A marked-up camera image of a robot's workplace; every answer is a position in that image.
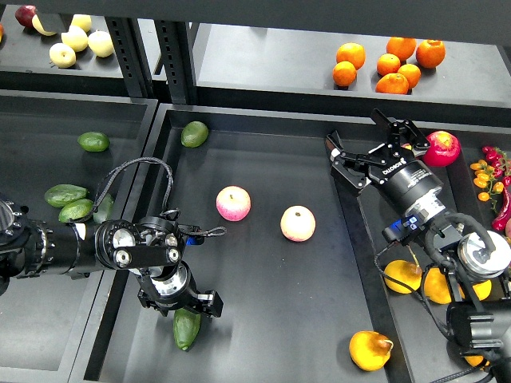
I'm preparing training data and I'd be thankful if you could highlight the black shelf upright post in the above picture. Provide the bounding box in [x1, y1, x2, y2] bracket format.
[105, 17, 197, 105]

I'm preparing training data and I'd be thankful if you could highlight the pink red apple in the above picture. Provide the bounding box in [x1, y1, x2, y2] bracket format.
[216, 185, 252, 222]

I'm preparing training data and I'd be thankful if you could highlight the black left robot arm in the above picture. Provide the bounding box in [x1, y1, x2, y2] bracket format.
[1, 161, 226, 318]

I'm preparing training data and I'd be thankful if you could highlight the orange lower right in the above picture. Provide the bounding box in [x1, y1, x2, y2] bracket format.
[398, 64, 422, 89]

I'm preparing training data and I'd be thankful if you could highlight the black centre tray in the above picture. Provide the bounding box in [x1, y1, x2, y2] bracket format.
[67, 102, 511, 383]

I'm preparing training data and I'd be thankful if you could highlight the pale yellow pear hidden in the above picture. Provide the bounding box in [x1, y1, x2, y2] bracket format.
[32, 14, 56, 37]

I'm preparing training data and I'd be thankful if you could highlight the long green avocado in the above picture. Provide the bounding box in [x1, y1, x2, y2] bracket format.
[172, 308, 201, 351]

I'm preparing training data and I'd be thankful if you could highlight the orange far left bottom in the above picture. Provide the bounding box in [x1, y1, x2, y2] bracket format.
[332, 61, 357, 87]

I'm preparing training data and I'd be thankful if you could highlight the green avocado tray corner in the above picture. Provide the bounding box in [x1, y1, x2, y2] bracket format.
[180, 120, 209, 148]

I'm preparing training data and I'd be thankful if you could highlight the red chili pepper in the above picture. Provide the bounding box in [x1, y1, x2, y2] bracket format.
[491, 188, 510, 231]

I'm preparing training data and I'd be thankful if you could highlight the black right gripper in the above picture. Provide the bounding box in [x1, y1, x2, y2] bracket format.
[325, 109, 446, 224]

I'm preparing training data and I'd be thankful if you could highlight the green avocado left tray top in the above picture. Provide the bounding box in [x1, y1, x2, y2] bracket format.
[77, 131, 110, 152]

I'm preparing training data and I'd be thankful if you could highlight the dark red apple on shelf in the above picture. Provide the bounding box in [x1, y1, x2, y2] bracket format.
[14, 5, 37, 29]

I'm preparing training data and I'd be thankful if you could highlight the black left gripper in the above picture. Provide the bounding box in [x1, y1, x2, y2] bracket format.
[137, 262, 224, 318]

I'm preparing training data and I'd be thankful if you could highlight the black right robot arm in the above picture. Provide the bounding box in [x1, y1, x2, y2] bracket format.
[325, 109, 510, 382]

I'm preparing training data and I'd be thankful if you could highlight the orange top right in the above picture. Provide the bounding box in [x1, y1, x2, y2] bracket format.
[415, 39, 446, 69]

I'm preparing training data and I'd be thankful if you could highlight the pale yellow pear right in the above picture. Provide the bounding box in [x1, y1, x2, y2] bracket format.
[88, 30, 114, 58]

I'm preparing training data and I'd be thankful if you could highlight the pale yellow pear middle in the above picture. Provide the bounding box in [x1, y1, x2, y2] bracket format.
[61, 25, 89, 53]

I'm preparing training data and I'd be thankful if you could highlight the orange far left top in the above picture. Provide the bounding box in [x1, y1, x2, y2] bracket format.
[336, 42, 366, 70]

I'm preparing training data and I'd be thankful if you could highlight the pale yellow pear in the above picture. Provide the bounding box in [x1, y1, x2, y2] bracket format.
[49, 43, 77, 69]
[71, 14, 92, 33]
[61, 25, 89, 53]
[88, 30, 114, 58]

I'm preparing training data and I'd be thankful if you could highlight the cherry tomato bunch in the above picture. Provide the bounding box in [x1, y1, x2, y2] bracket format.
[469, 146, 510, 202]

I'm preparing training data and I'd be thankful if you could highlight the pale pink apple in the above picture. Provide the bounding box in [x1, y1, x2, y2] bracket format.
[280, 205, 316, 242]

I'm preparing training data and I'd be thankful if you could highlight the dark avocado near tray wall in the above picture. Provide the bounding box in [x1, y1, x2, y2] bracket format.
[93, 193, 114, 223]

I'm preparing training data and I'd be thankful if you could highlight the pale yellow pear front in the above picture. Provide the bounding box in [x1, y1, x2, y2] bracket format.
[49, 43, 77, 69]

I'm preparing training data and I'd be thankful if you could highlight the orange front bottom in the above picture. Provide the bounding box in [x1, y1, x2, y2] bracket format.
[375, 73, 409, 94]

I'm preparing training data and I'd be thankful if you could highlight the light green avocado pile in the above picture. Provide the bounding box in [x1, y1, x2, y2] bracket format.
[58, 199, 93, 223]

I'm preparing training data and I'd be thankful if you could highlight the pale yellow pear back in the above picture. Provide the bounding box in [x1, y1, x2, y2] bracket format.
[71, 14, 92, 33]

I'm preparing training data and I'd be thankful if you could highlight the bright red apple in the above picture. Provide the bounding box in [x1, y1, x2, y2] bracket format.
[422, 131, 461, 167]

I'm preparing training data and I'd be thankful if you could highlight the orange top centre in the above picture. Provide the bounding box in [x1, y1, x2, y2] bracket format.
[386, 37, 417, 62]

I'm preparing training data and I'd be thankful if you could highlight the small orange middle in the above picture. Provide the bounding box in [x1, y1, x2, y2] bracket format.
[376, 53, 401, 77]

